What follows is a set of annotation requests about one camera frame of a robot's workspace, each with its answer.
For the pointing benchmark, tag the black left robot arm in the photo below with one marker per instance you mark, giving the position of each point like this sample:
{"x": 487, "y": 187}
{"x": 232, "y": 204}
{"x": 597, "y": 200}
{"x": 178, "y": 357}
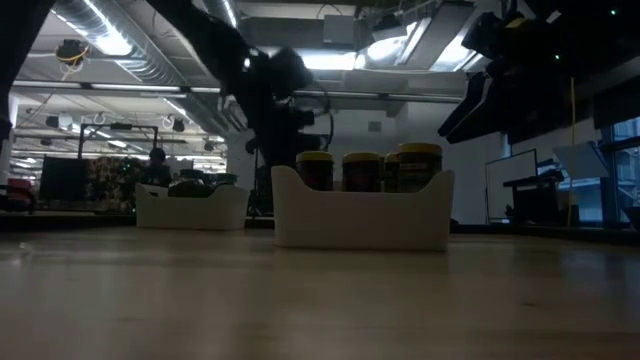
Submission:
{"x": 200, "y": 30}

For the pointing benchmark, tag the green lid spice jar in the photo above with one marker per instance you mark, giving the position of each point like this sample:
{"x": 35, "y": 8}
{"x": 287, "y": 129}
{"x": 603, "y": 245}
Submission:
{"x": 227, "y": 179}

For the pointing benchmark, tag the black monitor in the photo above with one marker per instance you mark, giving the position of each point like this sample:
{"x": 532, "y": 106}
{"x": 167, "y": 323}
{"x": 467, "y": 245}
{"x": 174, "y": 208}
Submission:
{"x": 62, "y": 177}

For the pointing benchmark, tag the grey ceiling unit box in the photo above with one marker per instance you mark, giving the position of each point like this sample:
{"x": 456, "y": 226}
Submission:
{"x": 339, "y": 30}

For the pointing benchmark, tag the light grey panel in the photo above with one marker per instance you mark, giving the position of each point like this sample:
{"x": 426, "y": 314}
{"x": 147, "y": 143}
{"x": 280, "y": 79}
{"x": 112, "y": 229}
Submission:
{"x": 580, "y": 160}

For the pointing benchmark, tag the long grey ceiling pipe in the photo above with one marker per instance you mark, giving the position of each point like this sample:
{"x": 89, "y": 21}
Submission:
{"x": 400, "y": 96}

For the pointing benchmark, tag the ceiling light panel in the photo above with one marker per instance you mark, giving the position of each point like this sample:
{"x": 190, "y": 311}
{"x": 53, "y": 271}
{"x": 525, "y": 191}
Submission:
{"x": 330, "y": 61}

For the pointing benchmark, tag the white plastic bin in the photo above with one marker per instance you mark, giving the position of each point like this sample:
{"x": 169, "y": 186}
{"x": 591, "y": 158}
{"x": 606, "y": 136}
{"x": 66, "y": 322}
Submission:
{"x": 190, "y": 215}
{"x": 360, "y": 225}

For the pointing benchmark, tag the person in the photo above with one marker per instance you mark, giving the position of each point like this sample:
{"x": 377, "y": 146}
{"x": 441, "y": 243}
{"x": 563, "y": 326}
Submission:
{"x": 157, "y": 172}

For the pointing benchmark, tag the red object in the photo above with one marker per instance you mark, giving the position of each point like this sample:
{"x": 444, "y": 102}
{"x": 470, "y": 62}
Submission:
{"x": 20, "y": 192}

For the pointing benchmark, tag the silver ventilation duct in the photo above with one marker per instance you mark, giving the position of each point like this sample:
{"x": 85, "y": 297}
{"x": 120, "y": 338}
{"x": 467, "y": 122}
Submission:
{"x": 145, "y": 65}

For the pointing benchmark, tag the whiteboard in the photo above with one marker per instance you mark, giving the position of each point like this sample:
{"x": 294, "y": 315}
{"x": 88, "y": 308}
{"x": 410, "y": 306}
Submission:
{"x": 510, "y": 185}

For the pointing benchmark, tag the window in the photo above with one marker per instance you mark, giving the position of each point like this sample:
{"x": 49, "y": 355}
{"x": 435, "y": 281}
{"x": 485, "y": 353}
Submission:
{"x": 622, "y": 170}

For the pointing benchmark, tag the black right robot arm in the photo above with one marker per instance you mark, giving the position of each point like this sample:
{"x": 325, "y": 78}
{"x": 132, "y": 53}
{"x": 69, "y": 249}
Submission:
{"x": 590, "y": 45}

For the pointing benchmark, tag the dark work desk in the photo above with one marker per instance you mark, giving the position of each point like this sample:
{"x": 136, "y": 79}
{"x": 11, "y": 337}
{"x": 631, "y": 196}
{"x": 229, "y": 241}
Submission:
{"x": 535, "y": 200}

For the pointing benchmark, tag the black rig frame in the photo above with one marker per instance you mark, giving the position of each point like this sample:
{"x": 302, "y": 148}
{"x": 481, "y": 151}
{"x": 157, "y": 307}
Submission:
{"x": 120, "y": 126}

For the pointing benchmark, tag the floral patterned panel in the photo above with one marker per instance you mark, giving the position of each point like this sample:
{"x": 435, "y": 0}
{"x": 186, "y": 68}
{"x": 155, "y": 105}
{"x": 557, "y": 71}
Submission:
{"x": 107, "y": 175}

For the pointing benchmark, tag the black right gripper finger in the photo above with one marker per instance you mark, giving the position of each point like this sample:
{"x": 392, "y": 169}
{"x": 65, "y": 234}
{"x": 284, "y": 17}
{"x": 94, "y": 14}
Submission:
{"x": 487, "y": 127}
{"x": 472, "y": 102}

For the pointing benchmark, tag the black metal table frame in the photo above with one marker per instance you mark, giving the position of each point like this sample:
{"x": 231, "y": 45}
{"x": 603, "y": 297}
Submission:
{"x": 550, "y": 232}

